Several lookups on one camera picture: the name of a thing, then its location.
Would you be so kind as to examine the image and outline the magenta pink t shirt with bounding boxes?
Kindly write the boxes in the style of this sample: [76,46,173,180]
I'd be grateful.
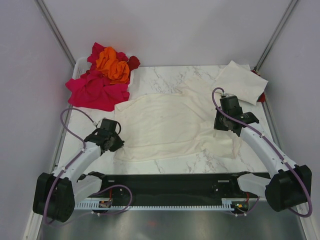
[65,42,132,112]

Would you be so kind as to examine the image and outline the cream white t shirt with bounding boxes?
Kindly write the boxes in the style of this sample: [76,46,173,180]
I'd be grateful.
[114,78,242,162]

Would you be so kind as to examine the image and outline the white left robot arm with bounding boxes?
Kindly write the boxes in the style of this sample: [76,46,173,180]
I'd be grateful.
[32,118,125,223]

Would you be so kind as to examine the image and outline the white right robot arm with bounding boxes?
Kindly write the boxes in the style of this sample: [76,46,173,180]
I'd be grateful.
[214,94,313,218]

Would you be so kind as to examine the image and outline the folded cream t shirt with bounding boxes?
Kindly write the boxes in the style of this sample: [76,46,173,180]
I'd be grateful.
[215,60,268,105]

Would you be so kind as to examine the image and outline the orange t shirt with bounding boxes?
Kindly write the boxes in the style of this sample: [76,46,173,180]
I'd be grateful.
[95,47,130,85]

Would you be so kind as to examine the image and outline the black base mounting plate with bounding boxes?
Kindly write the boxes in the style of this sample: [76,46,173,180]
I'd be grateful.
[89,171,255,205]

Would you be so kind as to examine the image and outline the white plastic laundry basket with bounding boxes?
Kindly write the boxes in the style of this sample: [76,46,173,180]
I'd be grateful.
[72,56,136,90]

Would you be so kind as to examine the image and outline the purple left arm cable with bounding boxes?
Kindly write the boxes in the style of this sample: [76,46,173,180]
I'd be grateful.
[42,107,133,228]

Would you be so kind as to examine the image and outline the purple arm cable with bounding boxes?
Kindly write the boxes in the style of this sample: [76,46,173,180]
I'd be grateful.
[211,87,313,219]
[42,107,133,228]

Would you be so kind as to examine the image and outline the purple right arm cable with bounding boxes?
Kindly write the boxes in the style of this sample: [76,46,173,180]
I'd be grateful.
[211,87,313,219]

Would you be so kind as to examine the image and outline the right aluminium frame post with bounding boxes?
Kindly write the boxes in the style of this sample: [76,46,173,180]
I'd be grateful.
[253,0,300,73]

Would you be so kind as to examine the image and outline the aluminium frame post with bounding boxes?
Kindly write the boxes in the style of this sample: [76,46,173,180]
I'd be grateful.
[253,0,300,73]
[34,0,76,67]

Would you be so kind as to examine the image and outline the white slotted cable duct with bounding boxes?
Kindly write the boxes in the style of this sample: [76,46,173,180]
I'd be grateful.
[45,198,256,211]

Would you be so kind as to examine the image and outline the left aluminium frame post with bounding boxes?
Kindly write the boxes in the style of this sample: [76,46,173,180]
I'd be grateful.
[34,0,76,67]

